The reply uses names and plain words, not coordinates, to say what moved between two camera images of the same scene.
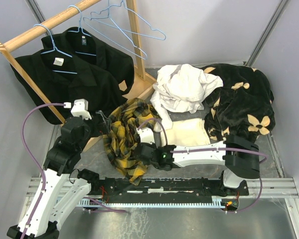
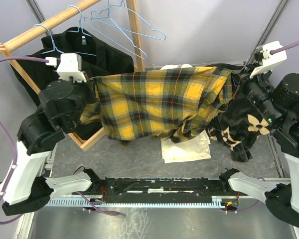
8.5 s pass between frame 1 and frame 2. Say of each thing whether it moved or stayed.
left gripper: moved
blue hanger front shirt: stayed
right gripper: moved
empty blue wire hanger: stayed
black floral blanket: stayed
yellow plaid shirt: moved
